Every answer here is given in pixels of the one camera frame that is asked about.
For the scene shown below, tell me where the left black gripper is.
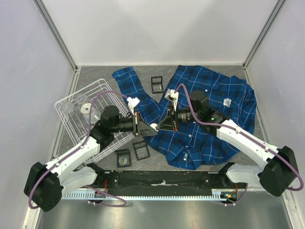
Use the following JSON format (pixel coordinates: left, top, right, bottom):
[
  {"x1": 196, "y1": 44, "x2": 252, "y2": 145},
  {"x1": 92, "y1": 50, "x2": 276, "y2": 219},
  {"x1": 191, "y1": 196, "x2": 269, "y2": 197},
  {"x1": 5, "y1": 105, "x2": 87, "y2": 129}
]
[{"x1": 111, "y1": 111, "x2": 157, "y2": 136}]

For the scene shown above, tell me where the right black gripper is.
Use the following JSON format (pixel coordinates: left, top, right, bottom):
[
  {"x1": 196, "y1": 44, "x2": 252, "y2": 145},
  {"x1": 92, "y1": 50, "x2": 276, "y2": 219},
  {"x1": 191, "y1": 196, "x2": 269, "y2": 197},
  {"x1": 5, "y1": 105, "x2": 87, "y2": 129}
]
[{"x1": 156, "y1": 103, "x2": 201, "y2": 132}]

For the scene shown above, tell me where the light blue round brooch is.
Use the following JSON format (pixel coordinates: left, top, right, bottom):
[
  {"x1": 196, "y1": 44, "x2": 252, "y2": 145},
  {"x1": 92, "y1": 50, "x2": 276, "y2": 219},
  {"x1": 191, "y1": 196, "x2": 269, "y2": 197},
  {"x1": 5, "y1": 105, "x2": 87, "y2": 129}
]
[{"x1": 119, "y1": 157, "x2": 128, "y2": 165}]

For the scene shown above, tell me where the blue plaid shirt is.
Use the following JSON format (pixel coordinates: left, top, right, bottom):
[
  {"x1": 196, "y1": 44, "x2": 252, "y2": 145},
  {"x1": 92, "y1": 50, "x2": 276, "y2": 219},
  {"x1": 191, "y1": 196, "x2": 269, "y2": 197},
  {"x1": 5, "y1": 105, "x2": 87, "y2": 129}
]
[{"x1": 113, "y1": 65, "x2": 256, "y2": 170}]

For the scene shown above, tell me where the orange round brooch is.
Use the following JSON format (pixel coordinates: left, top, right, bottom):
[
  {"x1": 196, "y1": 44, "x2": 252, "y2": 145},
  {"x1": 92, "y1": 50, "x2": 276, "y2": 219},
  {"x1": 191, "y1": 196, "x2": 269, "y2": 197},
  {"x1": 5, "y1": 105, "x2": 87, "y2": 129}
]
[{"x1": 150, "y1": 123, "x2": 158, "y2": 131}]

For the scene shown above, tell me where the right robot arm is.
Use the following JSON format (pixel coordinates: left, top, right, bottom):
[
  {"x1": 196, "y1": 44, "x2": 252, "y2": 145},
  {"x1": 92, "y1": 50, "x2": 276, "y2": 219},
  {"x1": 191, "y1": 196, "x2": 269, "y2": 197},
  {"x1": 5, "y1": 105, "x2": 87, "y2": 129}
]
[{"x1": 158, "y1": 89, "x2": 299, "y2": 197}]

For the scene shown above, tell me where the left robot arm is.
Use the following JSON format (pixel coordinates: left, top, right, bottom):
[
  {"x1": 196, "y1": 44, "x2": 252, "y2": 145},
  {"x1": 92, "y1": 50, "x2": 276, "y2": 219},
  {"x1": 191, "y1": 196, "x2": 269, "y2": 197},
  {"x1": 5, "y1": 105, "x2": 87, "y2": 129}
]
[{"x1": 24, "y1": 105, "x2": 158, "y2": 212}]

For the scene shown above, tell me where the white ceramic mug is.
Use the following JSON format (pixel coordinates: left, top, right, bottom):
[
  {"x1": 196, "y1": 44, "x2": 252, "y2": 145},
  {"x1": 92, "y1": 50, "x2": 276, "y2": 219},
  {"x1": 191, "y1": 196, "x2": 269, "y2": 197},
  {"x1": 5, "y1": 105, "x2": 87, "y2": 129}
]
[{"x1": 81, "y1": 103, "x2": 101, "y2": 124}]

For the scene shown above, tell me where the clear glass right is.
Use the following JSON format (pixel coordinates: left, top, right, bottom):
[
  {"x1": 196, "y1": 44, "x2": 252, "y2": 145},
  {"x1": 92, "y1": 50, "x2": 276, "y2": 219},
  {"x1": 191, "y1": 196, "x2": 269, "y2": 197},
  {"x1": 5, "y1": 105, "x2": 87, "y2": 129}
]
[{"x1": 75, "y1": 94, "x2": 91, "y2": 107}]

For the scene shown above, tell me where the clear glass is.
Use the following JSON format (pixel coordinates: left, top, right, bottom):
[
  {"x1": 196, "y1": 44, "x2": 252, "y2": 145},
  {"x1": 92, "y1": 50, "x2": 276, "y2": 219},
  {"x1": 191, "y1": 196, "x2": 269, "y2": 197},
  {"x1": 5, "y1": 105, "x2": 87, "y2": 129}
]
[
  {"x1": 75, "y1": 94, "x2": 91, "y2": 107},
  {"x1": 61, "y1": 102, "x2": 76, "y2": 120}
]

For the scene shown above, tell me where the clear glass left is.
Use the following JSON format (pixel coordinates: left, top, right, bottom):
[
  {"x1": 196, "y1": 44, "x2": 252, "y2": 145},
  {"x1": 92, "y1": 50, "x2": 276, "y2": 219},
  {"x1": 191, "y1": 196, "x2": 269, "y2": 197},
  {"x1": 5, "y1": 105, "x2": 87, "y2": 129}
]
[{"x1": 61, "y1": 102, "x2": 76, "y2": 120}]

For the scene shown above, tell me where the black frame front middle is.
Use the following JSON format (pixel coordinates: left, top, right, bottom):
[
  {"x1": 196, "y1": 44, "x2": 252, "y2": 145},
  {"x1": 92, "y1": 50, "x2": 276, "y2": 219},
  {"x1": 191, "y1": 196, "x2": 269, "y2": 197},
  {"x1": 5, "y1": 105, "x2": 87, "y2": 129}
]
[{"x1": 132, "y1": 140, "x2": 151, "y2": 161}]

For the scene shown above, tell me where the black frame near rack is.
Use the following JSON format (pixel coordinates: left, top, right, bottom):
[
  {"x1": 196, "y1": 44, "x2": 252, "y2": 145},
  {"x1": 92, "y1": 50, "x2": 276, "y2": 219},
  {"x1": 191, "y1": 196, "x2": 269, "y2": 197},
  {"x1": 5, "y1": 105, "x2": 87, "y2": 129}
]
[{"x1": 115, "y1": 149, "x2": 132, "y2": 168}]

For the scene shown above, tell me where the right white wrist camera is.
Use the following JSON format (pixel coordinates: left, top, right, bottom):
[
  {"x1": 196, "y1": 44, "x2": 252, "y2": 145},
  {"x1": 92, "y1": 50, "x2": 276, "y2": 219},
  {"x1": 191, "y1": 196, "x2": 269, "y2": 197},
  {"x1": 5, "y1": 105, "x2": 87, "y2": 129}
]
[{"x1": 164, "y1": 89, "x2": 179, "y2": 111}]

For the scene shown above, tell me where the black frame at back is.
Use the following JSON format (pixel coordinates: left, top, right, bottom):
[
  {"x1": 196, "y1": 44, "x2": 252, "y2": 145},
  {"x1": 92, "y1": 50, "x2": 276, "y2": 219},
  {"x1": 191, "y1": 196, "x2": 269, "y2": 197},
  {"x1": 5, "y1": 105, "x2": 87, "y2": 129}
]
[{"x1": 151, "y1": 76, "x2": 164, "y2": 94}]

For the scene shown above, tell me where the white wire dish rack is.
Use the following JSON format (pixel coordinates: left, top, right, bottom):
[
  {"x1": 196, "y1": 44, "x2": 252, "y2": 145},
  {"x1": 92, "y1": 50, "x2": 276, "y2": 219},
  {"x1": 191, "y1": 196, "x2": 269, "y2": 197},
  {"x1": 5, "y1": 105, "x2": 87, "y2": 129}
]
[{"x1": 54, "y1": 78, "x2": 139, "y2": 163}]

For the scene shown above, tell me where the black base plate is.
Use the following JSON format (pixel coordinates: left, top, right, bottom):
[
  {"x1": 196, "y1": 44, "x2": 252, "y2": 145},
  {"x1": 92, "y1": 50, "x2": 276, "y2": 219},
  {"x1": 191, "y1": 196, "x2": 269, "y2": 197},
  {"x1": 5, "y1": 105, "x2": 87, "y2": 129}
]
[{"x1": 91, "y1": 170, "x2": 236, "y2": 190}]

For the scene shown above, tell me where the light blue cable duct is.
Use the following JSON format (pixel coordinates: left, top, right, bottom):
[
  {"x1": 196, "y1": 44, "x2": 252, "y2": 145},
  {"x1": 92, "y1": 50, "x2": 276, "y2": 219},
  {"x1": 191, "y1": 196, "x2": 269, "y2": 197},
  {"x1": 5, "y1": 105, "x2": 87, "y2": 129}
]
[{"x1": 62, "y1": 188, "x2": 236, "y2": 201}]

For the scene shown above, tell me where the left aluminium frame post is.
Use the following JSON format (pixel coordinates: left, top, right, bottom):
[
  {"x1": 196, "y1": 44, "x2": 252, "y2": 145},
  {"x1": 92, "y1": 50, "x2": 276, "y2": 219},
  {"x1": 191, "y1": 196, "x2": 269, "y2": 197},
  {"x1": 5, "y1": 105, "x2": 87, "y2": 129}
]
[{"x1": 33, "y1": 0, "x2": 78, "y2": 72}]

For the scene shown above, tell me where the aluminium frame post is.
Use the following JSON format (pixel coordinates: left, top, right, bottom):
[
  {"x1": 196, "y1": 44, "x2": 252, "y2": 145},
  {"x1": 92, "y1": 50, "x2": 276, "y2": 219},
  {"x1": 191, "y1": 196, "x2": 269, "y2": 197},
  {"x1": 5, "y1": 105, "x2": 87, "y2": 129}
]
[
  {"x1": 243, "y1": 0, "x2": 286, "y2": 70},
  {"x1": 33, "y1": 0, "x2": 78, "y2": 72}
]

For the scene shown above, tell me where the right aluminium frame post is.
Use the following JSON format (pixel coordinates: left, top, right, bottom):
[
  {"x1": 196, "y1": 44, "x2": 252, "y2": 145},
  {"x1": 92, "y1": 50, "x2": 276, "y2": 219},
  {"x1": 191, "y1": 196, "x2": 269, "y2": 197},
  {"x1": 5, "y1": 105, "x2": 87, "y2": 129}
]
[{"x1": 243, "y1": 0, "x2": 286, "y2": 70}]

